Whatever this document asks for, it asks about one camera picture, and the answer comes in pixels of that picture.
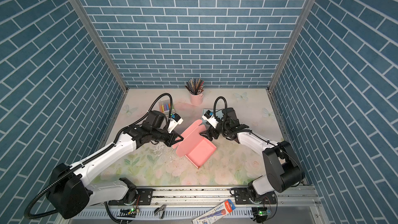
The bundle of coloured pencils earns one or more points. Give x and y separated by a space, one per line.
195 86

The red blue pen package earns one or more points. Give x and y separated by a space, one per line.
216 213

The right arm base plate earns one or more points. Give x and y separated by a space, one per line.
246 196

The round black device green light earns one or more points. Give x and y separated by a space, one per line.
260 214

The aluminium mounting rail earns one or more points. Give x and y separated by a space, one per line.
297 205

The small green circuit board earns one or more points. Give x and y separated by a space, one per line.
127 213

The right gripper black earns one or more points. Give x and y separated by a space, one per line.
208 131

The pink paper box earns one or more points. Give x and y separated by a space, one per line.
195 147

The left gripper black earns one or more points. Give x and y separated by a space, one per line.
173 139

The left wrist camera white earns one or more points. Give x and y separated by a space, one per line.
174 122

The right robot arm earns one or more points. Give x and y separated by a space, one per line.
282 167

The black metal clip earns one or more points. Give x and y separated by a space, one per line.
160 211

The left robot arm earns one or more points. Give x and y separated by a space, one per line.
74 189

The pink metal pencil cup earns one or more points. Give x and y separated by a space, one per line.
196 99

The clear highlighter marker pack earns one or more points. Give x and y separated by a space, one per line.
165 107

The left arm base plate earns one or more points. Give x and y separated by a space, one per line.
142 196

